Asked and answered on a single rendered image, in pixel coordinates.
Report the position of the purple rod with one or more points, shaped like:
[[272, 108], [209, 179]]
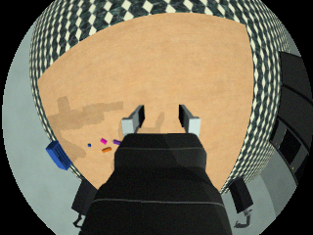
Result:
[[117, 142]]

